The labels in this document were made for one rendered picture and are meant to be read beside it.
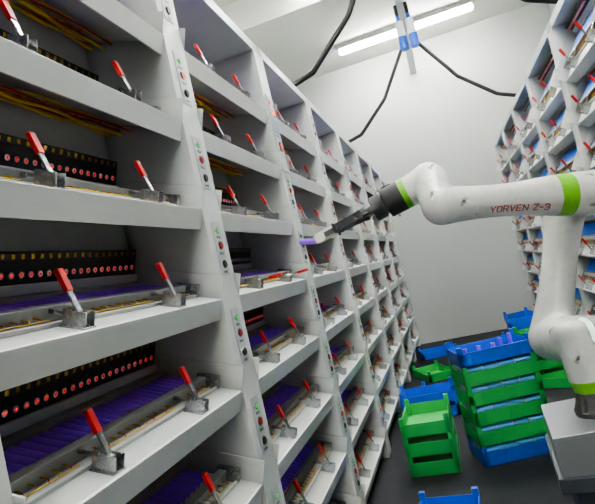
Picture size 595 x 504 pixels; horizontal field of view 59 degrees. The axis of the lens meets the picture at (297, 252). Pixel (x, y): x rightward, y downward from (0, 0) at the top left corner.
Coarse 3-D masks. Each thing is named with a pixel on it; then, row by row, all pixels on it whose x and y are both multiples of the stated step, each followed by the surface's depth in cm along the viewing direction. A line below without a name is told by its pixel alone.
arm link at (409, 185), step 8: (416, 168) 152; (424, 168) 150; (432, 168) 149; (440, 168) 150; (408, 176) 153; (416, 176) 151; (424, 176) 148; (432, 176) 147; (440, 176) 147; (400, 184) 153; (408, 184) 152; (416, 184) 150; (400, 192) 152; (408, 192) 152; (416, 192) 150; (408, 200) 152; (416, 200) 152
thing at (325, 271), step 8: (312, 256) 209; (312, 264) 190; (320, 264) 235; (328, 264) 248; (336, 264) 249; (344, 264) 248; (312, 272) 190; (320, 272) 207; (328, 272) 221; (336, 272) 230; (344, 272) 248; (320, 280) 201; (328, 280) 215; (336, 280) 231
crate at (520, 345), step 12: (504, 336) 231; (516, 336) 226; (456, 348) 213; (468, 348) 231; (492, 348) 212; (504, 348) 212; (516, 348) 212; (528, 348) 211; (456, 360) 217; (468, 360) 212; (480, 360) 212; (492, 360) 212
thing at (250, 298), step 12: (240, 264) 173; (264, 264) 185; (276, 264) 184; (288, 264) 182; (300, 264) 181; (300, 276) 181; (240, 288) 137; (252, 288) 139; (264, 288) 141; (276, 288) 150; (288, 288) 161; (300, 288) 174; (240, 300) 124; (252, 300) 132; (264, 300) 140; (276, 300) 150
